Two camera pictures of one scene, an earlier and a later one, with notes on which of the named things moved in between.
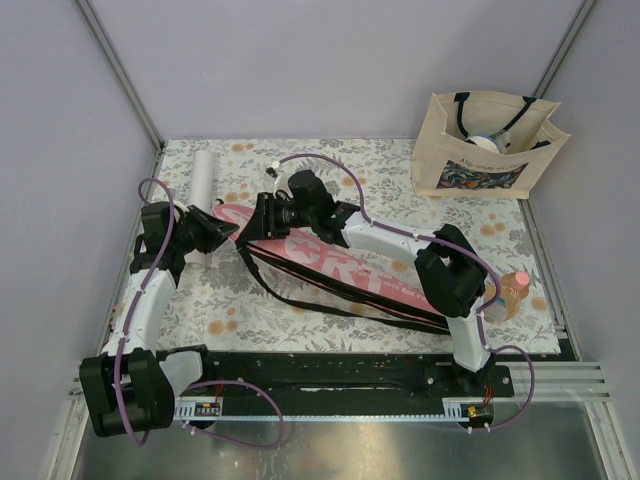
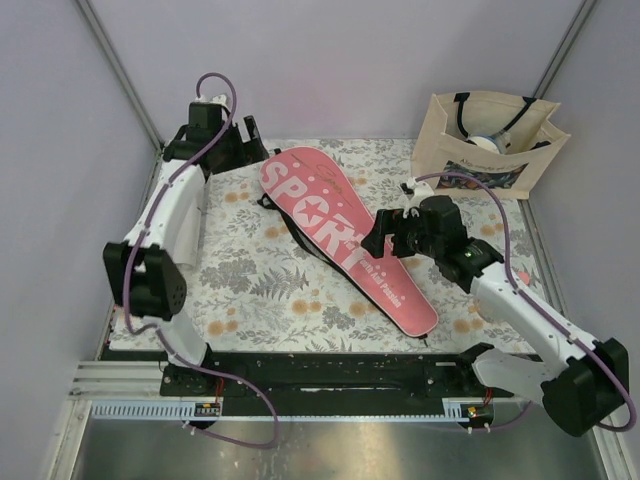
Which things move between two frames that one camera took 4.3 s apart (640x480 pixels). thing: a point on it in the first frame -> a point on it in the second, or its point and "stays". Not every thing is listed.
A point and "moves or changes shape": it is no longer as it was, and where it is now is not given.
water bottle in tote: [499, 142] stays
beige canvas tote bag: [443, 165] stays
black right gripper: [263, 224] -> [389, 222]
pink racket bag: [332, 274] moves or changes shape
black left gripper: [215, 229] -> [250, 153]
